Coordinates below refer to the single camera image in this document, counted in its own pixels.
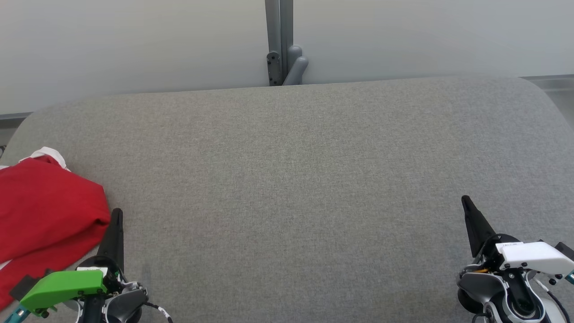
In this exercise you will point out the grey rounded partition foot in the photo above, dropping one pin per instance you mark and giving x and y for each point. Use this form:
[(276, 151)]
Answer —
[(297, 67)]

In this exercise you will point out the red jersey white trim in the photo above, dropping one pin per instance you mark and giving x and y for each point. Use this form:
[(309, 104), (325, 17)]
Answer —
[(45, 202)]

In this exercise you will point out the grey partition base rail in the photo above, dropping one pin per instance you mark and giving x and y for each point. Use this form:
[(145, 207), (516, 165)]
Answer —
[(556, 83)]

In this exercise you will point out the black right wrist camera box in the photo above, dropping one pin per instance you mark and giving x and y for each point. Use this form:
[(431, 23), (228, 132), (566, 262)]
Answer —
[(566, 251)]

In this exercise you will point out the grey partition post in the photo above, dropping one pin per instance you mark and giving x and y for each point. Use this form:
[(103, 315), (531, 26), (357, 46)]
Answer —
[(278, 27)]

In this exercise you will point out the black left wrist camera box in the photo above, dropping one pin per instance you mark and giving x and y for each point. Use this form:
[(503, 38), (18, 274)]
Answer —
[(24, 285)]

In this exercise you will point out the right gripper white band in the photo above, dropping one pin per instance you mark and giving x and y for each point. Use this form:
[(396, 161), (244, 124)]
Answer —
[(533, 255)]

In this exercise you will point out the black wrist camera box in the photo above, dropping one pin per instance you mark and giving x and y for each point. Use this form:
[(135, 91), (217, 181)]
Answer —
[(24, 285), (566, 251)]

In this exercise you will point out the red shorts white stripe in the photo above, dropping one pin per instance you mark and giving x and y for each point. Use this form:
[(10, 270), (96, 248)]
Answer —
[(40, 271)]

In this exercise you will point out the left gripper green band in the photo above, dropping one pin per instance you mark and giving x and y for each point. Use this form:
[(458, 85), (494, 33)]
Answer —
[(63, 285)]

